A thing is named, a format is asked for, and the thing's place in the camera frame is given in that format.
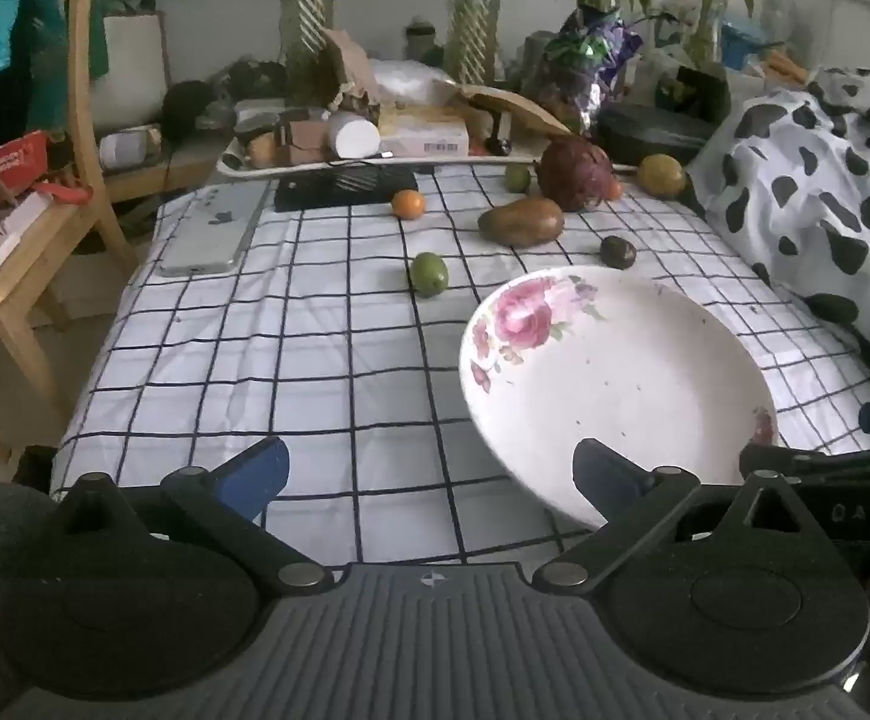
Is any blue plastic container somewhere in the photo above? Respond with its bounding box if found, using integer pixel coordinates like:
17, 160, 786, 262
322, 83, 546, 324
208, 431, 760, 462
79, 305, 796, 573
720, 19, 772, 76

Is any pale yellow box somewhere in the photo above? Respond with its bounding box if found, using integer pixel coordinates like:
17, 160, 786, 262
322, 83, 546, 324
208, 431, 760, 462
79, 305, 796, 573
377, 106, 471, 159

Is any black fuzzy ball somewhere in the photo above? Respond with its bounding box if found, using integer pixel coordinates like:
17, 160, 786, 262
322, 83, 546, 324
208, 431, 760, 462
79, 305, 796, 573
161, 80, 217, 142

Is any purple foil bag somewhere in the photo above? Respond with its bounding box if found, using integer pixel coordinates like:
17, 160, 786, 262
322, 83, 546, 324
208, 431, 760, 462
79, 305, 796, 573
544, 6, 644, 137

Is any white tote bag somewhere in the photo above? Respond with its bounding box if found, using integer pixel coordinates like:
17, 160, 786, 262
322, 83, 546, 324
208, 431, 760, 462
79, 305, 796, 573
91, 9, 172, 132

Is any black knob tool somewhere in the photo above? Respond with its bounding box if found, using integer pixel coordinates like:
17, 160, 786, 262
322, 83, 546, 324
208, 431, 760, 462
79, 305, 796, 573
484, 109, 515, 158

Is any glass vase with plant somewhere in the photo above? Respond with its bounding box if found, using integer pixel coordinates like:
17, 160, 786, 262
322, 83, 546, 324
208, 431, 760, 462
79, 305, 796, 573
430, 0, 512, 88
244, 0, 355, 102

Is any white floral plate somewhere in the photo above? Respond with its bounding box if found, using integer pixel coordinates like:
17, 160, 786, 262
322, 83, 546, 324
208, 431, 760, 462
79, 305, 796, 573
459, 265, 780, 531

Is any red cardboard box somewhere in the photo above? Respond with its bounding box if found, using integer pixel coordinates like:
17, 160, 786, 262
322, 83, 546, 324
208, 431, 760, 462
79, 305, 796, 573
0, 127, 95, 207

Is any flat brown paper envelope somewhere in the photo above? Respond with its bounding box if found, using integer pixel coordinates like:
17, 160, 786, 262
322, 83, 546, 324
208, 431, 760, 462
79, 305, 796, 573
456, 84, 575, 137

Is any yellow round fruit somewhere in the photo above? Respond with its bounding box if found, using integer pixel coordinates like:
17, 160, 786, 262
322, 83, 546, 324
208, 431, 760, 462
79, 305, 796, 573
637, 154, 688, 200

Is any dark passion fruit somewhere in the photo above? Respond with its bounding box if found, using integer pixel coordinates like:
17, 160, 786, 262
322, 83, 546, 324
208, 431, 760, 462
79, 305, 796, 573
599, 235, 638, 270

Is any black checked white tablecloth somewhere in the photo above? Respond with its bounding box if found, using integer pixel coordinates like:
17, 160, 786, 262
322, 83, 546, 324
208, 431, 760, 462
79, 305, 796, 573
51, 161, 870, 568

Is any black zip pouch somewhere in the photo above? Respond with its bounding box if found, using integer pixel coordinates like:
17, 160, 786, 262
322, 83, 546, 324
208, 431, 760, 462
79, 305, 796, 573
597, 103, 728, 166

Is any brown paper bag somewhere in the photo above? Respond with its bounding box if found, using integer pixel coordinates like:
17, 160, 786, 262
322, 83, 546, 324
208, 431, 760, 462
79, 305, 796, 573
319, 28, 383, 110

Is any small brown cardboard box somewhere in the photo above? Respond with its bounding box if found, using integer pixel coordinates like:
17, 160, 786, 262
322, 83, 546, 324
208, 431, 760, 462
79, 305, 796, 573
279, 109, 331, 166

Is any teal plastic bag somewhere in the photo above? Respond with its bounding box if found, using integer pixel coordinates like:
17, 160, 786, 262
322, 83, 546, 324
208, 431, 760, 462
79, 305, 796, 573
0, 0, 110, 130

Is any white round jar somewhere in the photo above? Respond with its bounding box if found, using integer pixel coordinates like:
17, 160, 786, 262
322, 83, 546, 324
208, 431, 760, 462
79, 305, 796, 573
328, 112, 381, 161

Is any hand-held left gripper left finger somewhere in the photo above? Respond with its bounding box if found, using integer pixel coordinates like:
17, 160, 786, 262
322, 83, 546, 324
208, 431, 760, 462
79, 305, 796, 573
51, 435, 336, 595

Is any black ribbed case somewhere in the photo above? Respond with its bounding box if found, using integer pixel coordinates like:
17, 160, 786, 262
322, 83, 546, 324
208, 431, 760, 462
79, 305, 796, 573
274, 167, 419, 213

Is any white serving tray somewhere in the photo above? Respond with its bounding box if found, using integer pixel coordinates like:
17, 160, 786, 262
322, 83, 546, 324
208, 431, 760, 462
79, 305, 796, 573
215, 131, 640, 179

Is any black square plant pot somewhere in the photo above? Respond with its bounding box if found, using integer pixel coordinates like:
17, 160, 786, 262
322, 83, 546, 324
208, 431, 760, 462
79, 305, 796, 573
655, 62, 733, 126

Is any silver smartphone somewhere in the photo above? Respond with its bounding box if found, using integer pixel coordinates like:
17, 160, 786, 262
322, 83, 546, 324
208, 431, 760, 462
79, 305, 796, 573
157, 184, 275, 278

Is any cow print blanket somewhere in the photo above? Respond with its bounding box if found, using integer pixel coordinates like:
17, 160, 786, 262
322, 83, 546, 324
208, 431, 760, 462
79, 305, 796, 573
686, 66, 870, 407

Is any lucky bamboo plant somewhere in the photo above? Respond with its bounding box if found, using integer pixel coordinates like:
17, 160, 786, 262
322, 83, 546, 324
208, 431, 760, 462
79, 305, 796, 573
664, 0, 796, 68

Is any small green mango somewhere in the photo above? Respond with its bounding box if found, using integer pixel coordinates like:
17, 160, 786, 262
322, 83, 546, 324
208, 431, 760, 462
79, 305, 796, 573
409, 253, 449, 298

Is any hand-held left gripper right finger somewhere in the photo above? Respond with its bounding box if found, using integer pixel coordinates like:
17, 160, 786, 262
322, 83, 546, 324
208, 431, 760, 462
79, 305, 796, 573
531, 436, 827, 593

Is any wooden chair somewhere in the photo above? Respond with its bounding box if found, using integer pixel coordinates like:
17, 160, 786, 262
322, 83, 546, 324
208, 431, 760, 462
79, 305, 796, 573
0, 0, 138, 462

